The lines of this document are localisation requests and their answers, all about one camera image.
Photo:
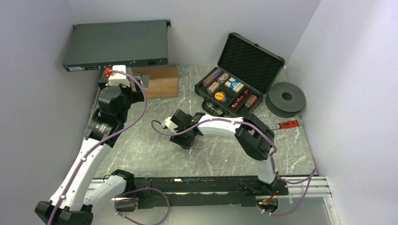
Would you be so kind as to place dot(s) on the Texas Hold'em card box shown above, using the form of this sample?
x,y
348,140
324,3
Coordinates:
x,y
234,85

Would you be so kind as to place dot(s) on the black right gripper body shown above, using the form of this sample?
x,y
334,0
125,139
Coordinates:
x,y
185,142

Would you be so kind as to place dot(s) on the wooden board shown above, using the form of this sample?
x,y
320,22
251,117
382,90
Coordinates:
x,y
163,81

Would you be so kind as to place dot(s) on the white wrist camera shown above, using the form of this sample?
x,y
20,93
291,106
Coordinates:
x,y
116,79
169,124

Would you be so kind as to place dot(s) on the grey rack network switch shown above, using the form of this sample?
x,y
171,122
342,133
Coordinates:
x,y
96,46

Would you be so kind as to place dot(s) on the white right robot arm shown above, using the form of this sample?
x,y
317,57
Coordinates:
x,y
254,137

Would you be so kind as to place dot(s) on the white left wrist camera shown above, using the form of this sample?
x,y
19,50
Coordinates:
x,y
116,79

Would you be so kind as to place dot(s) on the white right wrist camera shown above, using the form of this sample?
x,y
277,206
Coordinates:
x,y
169,124

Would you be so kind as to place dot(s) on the orange blue chip stack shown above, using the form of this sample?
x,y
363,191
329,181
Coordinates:
x,y
213,87

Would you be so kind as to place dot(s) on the brown white chip stack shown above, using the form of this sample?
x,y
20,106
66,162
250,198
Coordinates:
x,y
223,78

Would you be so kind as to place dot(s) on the black poker set case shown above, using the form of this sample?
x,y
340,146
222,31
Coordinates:
x,y
251,64

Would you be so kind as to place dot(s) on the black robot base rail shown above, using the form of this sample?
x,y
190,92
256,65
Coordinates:
x,y
245,191

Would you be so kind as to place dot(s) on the yellow big blind button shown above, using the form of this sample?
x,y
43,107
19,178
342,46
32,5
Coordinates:
x,y
220,96

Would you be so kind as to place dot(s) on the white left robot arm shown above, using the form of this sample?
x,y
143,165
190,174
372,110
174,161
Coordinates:
x,y
71,204

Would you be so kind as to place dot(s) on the dark grey round disc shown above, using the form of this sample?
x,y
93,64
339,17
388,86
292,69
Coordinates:
x,y
285,99

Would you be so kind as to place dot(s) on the grey metal stand bracket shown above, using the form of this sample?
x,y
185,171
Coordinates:
x,y
143,79

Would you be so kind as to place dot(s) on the red brown chip stack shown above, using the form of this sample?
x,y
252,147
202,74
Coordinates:
x,y
250,101

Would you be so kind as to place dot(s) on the red handled adjustable wrench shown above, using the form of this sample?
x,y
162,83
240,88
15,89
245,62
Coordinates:
x,y
286,124

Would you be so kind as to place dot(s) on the brown purple chip stack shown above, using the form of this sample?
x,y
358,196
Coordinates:
x,y
211,78

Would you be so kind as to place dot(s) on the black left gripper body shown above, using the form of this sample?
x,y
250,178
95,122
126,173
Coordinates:
x,y
130,96

